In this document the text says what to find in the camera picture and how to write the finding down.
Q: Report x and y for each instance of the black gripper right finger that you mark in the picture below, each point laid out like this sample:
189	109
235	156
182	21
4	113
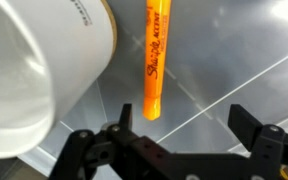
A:
244	123

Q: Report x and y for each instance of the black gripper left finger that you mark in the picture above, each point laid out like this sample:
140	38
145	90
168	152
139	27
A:
125	116

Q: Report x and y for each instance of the orange highlighter marker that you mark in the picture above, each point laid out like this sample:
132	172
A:
155	66

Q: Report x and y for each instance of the white ceramic mug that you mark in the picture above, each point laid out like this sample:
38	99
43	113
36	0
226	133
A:
34	66

